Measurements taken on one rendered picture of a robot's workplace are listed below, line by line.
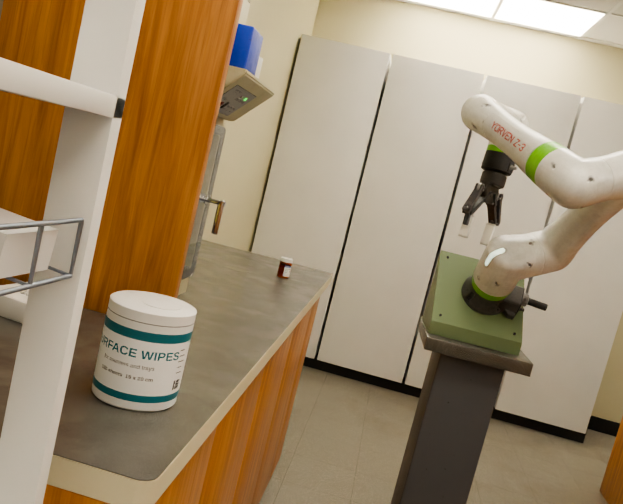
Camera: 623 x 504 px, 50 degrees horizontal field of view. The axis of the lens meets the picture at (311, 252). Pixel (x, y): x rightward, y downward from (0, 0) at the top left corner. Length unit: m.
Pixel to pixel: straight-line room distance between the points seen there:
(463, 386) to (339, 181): 2.62
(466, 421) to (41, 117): 1.48
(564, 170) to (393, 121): 2.92
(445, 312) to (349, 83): 2.71
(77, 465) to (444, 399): 1.47
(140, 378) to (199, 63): 0.68
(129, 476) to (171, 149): 0.76
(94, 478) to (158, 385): 0.20
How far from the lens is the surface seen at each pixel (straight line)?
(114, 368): 1.02
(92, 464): 0.88
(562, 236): 2.03
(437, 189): 4.53
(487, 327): 2.15
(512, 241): 2.04
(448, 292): 2.17
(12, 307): 1.36
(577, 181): 1.70
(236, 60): 1.50
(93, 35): 0.63
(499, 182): 2.09
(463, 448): 2.23
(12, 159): 1.57
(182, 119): 1.42
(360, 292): 4.59
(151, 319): 0.99
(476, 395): 2.18
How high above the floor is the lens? 1.34
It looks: 7 degrees down
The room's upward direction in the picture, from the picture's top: 14 degrees clockwise
